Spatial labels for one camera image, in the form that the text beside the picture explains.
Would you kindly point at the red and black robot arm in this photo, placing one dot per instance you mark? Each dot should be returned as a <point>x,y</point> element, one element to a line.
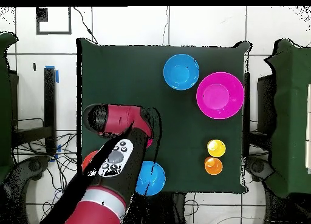
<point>97,209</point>

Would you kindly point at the neighbouring green cloth table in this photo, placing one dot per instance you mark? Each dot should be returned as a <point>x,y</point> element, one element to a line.
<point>4,100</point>
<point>291,112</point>

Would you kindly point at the black post with blue tape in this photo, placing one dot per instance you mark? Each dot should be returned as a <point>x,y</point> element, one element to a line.
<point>49,107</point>

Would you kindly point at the yellow cup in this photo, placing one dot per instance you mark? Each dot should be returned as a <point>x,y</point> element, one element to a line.
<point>216,148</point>

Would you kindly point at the small magenta bowl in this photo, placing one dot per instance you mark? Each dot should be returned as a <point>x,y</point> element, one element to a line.
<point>149,142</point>

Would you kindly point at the medium blue bowl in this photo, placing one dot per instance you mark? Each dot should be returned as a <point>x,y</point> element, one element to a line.
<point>156,177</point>

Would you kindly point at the large blue bowl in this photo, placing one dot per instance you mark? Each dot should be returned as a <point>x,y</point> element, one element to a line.
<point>181,72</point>

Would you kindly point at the large orange-red bowl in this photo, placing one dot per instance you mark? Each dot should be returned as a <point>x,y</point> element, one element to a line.
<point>88,158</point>

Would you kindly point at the large pink bowl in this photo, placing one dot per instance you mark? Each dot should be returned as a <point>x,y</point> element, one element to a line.
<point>220,95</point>

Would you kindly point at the black pedestal leg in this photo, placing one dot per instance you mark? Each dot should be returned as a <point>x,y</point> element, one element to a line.
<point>34,165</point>
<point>257,167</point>

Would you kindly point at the dark green table cloth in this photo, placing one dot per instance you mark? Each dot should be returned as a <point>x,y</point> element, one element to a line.
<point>116,71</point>

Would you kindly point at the dark square floor frame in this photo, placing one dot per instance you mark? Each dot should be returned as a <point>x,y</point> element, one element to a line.
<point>70,20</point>

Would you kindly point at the orange cup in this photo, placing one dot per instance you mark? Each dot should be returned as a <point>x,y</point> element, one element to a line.
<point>213,166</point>

